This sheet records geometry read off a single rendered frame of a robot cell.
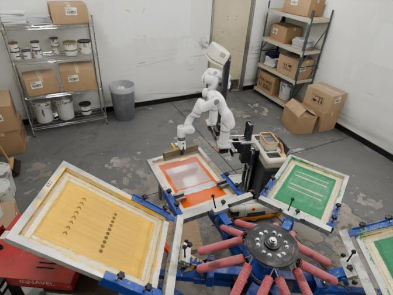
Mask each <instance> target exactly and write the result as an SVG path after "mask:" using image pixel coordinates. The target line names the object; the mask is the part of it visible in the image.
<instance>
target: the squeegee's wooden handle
mask: <svg viewBox="0 0 393 295"><path fill-rule="evenodd" d="M184 150H185V151H184V154H186V153H191V152H195V151H196V152H198V144H194V145H190V146H186V149H184ZM180 151H181V149H180V148H178V149H173V150H169V151H166V152H163V159H164V160H166V159H168V158H171V157H175V156H179V155H180Z"/></svg>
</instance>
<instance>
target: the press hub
mask: <svg viewBox="0 0 393 295"><path fill-rule="evenodd" d="M246 245H247V248H248V250H249V252H250V253H251V255H252V256H253V257H254V258H253V259H252V261H251V263H250V265H252V270H251V272H250V275H249V277H248V279H247V281H246V283H245V285H244V288H243V290H242V292H241V294H240V295H246V293H247V291H248V289H249V287H250V285H251V283H252V282H254V283H255V284H256V285H258V286H261V283H262V281H263V279H264V276H265V275H270V273H271V271H272V269H273V268H275V269H276V271H277V273H278V276H279V270H285V271H291V269H290V267H289V266H290V265H292V264H293V263H294V262H295V261H296V259H297V257H298V252H299V249H298V244H297V242H296V240H295V239H294V237H293V236H292V235H291V234H290V233H289V232H288V231H287V230H285V229H284V228H281V227H279V226H278V225H274V224H258V225H255V226H254V227H252V228H251V229H250V230H249V231H248V233H247V235H246ZM271 277H272V278H273V280H274V281H273V283H272V286H273V285H275V284H276V282H275V278H276V277H277V275H276V273H275V270H274V271H273V273H272V275H271ZM232 278H233V281H234V283H235V282H236V280H237V278H238V276H235V275H232ZM285 282H286V284H287V286H288V288H289V291H290V293H292V291H293V288H294V281H293V280H285Z"/></svg>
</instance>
